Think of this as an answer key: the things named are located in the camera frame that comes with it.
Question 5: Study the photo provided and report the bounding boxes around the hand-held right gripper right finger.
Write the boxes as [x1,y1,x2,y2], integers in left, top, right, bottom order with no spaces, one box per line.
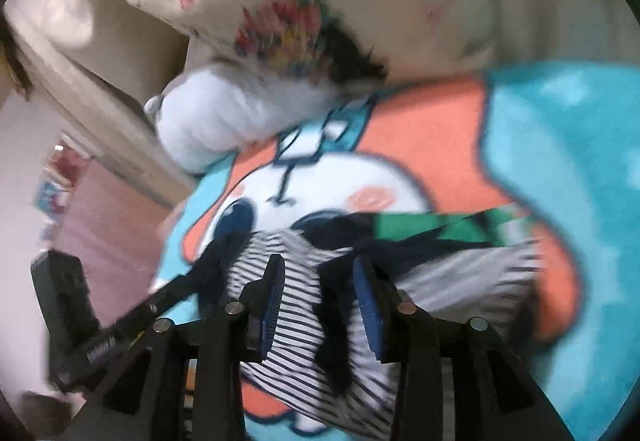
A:
[351,252,577,441]

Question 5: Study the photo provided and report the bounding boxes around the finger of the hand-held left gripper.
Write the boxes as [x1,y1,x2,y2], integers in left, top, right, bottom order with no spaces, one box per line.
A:
[102,230,242,339]

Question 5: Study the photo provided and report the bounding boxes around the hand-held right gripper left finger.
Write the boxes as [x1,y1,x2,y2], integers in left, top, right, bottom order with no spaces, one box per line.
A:
[62,252,287,441]

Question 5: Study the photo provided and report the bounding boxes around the black and white striped pants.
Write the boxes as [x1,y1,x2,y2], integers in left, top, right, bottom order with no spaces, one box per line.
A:
[197,210,545,441]

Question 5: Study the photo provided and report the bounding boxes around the white pillow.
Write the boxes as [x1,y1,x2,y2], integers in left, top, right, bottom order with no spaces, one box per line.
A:
[144,64,373,175]

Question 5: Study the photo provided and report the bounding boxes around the cartoon printed blanket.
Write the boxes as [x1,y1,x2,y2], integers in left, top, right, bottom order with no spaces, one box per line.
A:
[150,61,640,441]

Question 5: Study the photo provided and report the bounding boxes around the beige headboard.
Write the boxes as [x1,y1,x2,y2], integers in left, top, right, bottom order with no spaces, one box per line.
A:
[2,0,201,211]

